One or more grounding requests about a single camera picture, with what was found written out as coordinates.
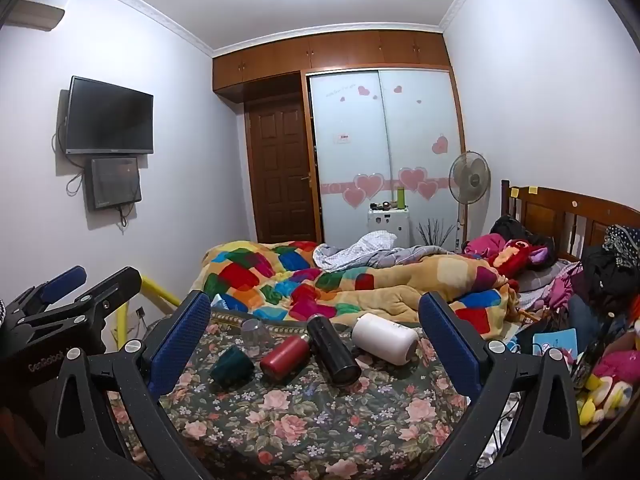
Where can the wall television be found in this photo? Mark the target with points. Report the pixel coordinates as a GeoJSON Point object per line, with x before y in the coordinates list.
{"type": "Point", "coordinates": [110, 116]}

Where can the red plush toy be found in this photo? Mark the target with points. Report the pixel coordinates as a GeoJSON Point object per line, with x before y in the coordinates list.
{"type": "Point", "coordinates": [515, 255]}

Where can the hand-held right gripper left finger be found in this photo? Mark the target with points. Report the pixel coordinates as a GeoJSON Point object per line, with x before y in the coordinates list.
{"type": "Point", "coordinates": [181, 337]}

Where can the colourful patchwork quilt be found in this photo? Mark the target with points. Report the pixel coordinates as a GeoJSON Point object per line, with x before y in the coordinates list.
{"type": "Point", "coordinates": [280, 280]}

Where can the green bottle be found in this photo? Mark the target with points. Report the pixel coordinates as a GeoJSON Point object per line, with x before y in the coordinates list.
{"type": "Point", "coordinates": [401, 198]}

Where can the brown wooden door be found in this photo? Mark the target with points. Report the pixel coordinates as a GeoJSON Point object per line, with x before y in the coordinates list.
{"type": "Point", "coordinates": [280, 175]}

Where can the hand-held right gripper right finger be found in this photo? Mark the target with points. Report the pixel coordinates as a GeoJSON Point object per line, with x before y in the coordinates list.
{"type": "Point", "coordinates": [446, 342]}

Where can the dark green cup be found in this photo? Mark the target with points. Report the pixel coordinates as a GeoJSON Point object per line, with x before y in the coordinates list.
{"type": "Point", "coordinates": [231, 366]}

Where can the blue paper folder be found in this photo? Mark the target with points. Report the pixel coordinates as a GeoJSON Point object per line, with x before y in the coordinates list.
{"type": "Point", "coordinates": [555, 344]}

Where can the floral cloth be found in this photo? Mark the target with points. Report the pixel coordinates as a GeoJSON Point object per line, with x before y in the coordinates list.
{"type": "Point", "coordinates": [300, 420]}

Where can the yellow pipe frame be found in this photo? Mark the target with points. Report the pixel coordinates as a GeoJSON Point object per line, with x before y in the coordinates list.
{"type": "Point", "coordinates": [160, 291]}

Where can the black tumbler cup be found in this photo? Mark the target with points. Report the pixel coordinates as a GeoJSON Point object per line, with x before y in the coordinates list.
{"type": "Point", "coordinates": [332, 352]}

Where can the wooden overhead cabinet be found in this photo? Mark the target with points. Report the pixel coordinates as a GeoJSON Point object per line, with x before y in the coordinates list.
{"type": "Point", "coordinates": [330, 55]}

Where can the grey white bed sheet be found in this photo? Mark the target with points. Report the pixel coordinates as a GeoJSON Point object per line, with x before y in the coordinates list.
{"type": "Point", "coordinates": [360, 250]}

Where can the yellow plush toy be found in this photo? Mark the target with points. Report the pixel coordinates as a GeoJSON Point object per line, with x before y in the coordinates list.
{"type": "Point", "coordinates": [602, 400]}

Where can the small white cabinet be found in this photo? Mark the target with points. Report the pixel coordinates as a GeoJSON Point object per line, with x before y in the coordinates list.
{"type": "Point", "coordinates": [389, 225]}

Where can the blue tissue packet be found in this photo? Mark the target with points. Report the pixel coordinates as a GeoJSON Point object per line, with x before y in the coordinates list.
{"type": "Point", "coordinates": [224, 303]}

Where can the wardrobe with heart stickers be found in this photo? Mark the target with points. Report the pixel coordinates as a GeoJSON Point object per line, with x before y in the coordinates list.
{"type": "Point", "coordinates": [385, 135]}

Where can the black patterned scarf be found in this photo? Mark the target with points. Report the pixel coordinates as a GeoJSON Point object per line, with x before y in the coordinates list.
{"type": "Point", "coordinates": [622, 245]}

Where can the clear glass cup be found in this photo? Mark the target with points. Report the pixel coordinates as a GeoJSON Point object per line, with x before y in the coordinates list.
{"type": "Point", "coordinates": [255, 334]}

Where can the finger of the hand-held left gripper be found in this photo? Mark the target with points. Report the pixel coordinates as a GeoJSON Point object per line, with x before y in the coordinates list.
{"type": "Point", "coordinates": [116, 284]}
{"type": "Point", "coordinates": [64, 279]}

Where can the pink plush toy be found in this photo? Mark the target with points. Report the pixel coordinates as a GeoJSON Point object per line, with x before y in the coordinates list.
{"type": "Point", "coordinates": [620, 362]}

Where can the black bag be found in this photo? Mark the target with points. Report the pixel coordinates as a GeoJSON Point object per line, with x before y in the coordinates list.
{"type": "Point", "coordinates": [607, 275]}

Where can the air conditioner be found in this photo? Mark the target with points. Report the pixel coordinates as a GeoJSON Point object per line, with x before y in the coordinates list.
{"type": "Point", "coordinates": [35, 15]}

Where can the standing fan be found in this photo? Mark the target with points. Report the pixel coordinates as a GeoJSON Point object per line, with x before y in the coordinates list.
{"type": "Point", "coordinates": [469, 172]}

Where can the wooden headboard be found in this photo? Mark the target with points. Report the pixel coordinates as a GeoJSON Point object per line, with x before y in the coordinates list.
{"type": "Point", "coordinates": [555, 210]}

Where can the small wall monitor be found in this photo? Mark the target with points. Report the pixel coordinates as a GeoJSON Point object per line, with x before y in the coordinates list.
{"type": "Point", "coordinates": [113, 181]}

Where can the dark decorative grass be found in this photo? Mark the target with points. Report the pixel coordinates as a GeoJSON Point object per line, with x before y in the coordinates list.
{"type": "Point", "coordinates": [437, 235]}

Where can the black backpack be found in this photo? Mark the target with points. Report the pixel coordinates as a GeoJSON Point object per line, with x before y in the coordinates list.
{"type": "Point", "coordinates": [510, 227]}

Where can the red bottle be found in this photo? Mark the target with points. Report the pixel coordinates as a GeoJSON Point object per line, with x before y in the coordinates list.
{"type": "Point", "coordinates": [281, 359]}

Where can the white tumbler cup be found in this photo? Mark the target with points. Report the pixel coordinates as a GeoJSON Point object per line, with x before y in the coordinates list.
{"type": "Point", "coordinates": [385, 338]}

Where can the pink cloth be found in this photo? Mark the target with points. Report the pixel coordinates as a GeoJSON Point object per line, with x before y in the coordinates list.
{"type": "Point", "coordinates": [482, 245]}

